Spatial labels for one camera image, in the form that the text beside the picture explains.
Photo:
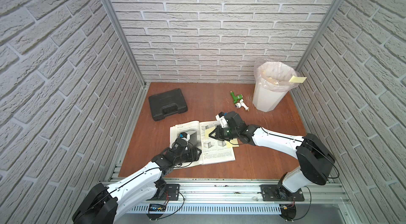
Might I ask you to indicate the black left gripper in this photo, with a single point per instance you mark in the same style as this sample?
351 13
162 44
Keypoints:
187 148

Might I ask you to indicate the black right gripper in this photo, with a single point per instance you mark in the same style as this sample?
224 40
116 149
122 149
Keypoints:
218 135

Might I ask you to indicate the yellow sticky note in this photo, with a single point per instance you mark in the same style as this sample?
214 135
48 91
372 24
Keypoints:
208 131
232 143

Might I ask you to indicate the drawing instruction book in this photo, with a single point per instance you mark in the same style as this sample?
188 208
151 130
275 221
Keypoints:
213 151

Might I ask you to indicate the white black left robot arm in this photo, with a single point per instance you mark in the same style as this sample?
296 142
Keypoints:
106 204

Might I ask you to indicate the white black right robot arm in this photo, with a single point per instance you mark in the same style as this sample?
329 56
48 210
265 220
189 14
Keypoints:
315 160

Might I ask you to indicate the yellow note on bin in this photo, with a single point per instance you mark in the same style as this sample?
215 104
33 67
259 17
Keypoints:
295 79

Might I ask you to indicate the white plastic tap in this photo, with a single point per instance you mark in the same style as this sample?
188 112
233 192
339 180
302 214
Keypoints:
241 104

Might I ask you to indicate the green plastic tap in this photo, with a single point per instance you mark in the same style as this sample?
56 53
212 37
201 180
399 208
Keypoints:
236 98

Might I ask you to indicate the black plastic tool case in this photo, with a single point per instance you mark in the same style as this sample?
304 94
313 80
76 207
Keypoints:
167 104

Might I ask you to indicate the white trash bin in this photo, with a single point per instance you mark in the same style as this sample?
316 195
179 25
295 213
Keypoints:
267 96

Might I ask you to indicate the small green circuit board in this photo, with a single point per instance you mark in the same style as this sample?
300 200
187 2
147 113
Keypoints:
155 208

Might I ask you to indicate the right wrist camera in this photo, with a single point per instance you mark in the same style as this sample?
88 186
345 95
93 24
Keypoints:
231 119

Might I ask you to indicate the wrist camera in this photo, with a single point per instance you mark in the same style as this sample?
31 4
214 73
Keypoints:
231 119
183 139

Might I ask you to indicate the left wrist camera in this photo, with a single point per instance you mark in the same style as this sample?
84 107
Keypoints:
183 139

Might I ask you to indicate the aluminium front rail frame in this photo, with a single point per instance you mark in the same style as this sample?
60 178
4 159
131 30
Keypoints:
244 197

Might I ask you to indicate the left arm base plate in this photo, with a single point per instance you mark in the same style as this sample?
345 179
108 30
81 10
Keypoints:
170 192

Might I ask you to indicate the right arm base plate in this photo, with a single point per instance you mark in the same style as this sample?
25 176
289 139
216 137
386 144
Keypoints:
276 193

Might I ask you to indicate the right aluminium corner post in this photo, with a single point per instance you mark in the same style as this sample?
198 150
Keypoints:
328 17

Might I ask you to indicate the aluminium corner post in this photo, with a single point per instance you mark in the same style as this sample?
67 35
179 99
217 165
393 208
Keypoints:
328 17
123 40

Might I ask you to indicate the left aluminium corner post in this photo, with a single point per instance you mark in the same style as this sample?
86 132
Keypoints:
123 40

